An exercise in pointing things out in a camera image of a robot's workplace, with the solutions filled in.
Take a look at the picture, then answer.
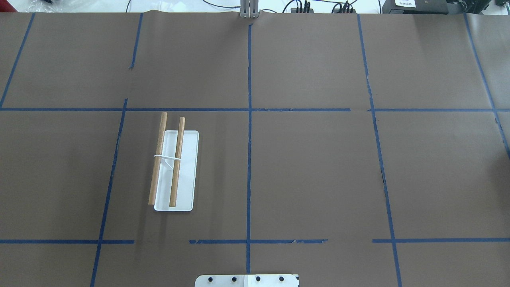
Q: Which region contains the wooden towel rack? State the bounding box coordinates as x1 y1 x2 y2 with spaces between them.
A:
148 112 199 212

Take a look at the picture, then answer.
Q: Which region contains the black box device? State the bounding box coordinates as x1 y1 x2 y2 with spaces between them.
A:
381 0 448 15

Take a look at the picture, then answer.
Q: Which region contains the aluminium frame post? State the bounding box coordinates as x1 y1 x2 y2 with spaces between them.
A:
240 0 260 18

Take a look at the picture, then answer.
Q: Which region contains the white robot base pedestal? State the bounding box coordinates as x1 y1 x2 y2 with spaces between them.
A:
194 274 300 287

